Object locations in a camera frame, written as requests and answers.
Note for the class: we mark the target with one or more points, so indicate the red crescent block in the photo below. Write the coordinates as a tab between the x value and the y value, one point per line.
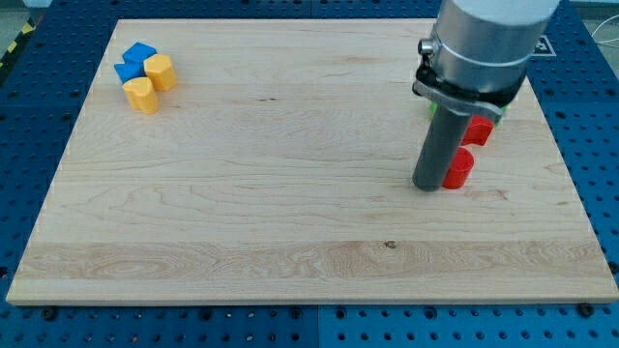
478	131

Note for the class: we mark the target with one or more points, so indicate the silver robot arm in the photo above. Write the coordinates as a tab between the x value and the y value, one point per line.
474	60

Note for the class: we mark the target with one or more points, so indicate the fiducial marker tag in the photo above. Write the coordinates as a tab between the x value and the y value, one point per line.
544	47

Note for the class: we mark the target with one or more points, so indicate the blue cube block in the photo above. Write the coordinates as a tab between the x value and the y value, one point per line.
138	52

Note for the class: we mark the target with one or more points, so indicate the green block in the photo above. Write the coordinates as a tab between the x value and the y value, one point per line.
432	107

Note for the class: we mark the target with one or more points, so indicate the wooden board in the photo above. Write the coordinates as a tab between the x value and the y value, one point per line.
279	171

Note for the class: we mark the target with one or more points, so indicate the yellow hexagon block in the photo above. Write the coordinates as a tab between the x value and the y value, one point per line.
159	69

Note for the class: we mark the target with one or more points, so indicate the blue crescent block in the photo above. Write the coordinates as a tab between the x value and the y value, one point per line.
128	71

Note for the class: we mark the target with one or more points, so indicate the yellow heart block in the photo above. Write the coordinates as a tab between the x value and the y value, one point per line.
141	95

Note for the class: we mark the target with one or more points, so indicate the red circle block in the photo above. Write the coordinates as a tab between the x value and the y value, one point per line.
459	169

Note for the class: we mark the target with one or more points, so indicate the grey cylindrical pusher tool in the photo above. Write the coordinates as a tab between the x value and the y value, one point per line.
444	136

